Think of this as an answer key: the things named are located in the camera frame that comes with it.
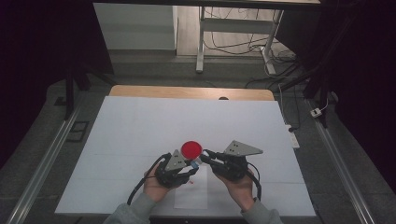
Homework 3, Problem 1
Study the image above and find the person's right hand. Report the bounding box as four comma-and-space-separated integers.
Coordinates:
214, 168, 256, 214

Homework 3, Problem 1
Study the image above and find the dark curtain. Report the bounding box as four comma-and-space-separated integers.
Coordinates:
0, 0, 115, 171
275, 0, 396, 195

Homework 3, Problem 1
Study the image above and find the white desk frame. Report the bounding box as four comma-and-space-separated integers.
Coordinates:
195, 6, 285, 76

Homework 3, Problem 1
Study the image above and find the aluminium floor rail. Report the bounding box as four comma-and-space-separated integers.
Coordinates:
5, 105, 81, 224
306, 99, 377, 224

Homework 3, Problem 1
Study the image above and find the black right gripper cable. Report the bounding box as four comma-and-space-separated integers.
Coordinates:
246, 161, 263, 202

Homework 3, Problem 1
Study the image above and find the round red ink pad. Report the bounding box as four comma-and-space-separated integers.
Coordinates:
180, 140, 204, 161

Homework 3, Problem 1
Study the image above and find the black plug with cable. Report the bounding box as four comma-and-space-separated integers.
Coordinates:
288, 83, 303, 133

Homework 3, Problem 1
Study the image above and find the white paper sheet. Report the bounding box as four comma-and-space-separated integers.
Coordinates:
173, 163, 209, 210

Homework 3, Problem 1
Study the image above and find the person's left hand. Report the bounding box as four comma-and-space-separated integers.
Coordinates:
142, 162, 179, 204

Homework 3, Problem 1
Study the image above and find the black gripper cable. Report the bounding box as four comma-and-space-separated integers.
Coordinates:
126, 152, 173, 206
246, 161, 263, 202

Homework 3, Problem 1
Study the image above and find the large white board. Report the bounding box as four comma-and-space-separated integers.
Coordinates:
54, 95, 318, 218

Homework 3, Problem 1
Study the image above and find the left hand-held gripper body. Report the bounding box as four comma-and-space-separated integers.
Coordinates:
154, 148, 192, 189

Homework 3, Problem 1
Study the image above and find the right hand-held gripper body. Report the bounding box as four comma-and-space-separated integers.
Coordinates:
210, 139, 264, 182

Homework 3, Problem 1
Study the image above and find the wooden table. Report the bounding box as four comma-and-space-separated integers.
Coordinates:
108, 84, 276, 102

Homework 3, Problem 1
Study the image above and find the white power strip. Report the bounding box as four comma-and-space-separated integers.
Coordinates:
285, 124, 301, 149

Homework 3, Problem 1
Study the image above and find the tangle of floor cables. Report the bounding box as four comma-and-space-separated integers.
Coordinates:
204, 7, 300, 90

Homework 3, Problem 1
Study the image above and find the black metal stand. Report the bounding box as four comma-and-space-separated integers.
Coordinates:
279, 60, 335, 129
63, 66, 108, 121

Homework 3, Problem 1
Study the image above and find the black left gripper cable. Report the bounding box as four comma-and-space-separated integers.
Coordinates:
126, 152, 173, 206

